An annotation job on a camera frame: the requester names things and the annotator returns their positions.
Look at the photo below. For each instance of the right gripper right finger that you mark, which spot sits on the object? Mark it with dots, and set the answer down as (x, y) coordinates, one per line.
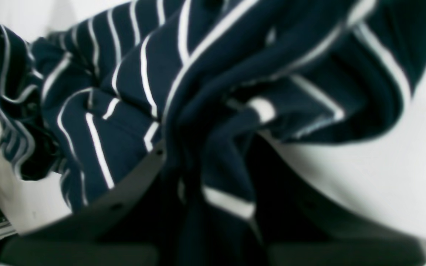
(302, 227)

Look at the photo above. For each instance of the navy white striped t-shirt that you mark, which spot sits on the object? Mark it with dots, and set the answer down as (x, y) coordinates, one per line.
(203, 78)

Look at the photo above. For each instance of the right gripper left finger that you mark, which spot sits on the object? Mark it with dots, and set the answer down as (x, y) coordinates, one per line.
(119, 229)

